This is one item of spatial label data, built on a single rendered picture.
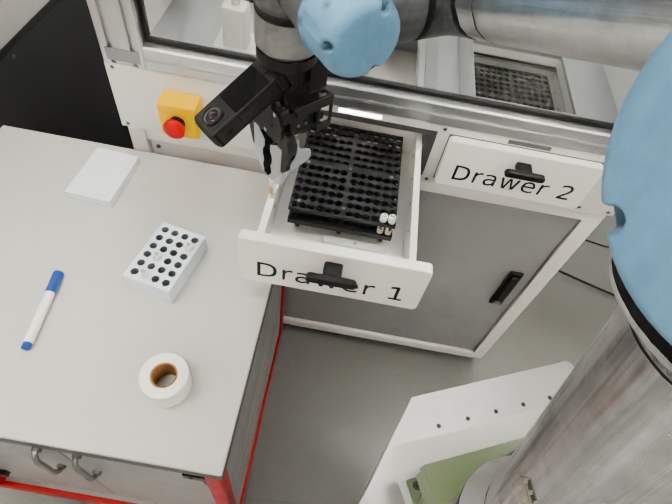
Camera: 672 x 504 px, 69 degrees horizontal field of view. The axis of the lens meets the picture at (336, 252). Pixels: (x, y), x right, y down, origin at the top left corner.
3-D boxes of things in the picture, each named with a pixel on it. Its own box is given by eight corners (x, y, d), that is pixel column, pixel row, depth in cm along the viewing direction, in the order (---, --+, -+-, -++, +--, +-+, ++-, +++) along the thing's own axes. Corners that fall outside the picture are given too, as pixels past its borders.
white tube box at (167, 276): (172, 304, 82) (168, 292, 79) (127, 287, 83) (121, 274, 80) (207, 249, 89) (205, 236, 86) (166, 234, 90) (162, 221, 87)
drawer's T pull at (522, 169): (543, 184, 89) (546, 179, 88) (503, 177, 89) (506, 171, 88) (541, 171, 92) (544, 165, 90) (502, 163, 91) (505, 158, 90)
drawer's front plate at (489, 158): (575, 209, 98) (606, 170, 89) (433, 183, 98) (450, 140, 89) (574, 203, 99) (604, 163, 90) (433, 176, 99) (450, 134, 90)
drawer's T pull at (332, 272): (355, 291, 71) (356, 286, 70) (304, 282, 71) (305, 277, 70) (357, 271, 73) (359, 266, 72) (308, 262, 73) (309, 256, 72)
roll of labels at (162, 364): (147, 363, 75) (142, 352, 72) (194, 363, 76) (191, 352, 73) (139, 408, 71) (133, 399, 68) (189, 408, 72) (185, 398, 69)
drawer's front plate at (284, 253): (415, 310, 80) (433, 273, 71) (239, 278, 79) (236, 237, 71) (415, 301, 81) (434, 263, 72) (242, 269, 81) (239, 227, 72)
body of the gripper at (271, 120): (330, 131, 66) (342, 50, 56) (277, 154, 62) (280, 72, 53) (297, 99, 69) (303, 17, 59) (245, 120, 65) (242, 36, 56)
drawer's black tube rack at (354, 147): (387, 249, 84) (395, 226, 79) (286, 231, 84) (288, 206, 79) (395, 161, 97) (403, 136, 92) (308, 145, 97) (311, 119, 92)
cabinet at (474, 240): (480, 370, 165) (619, 219, 101) (179, 315, 163) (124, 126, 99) (472, 173, 221) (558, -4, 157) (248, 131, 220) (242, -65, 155)
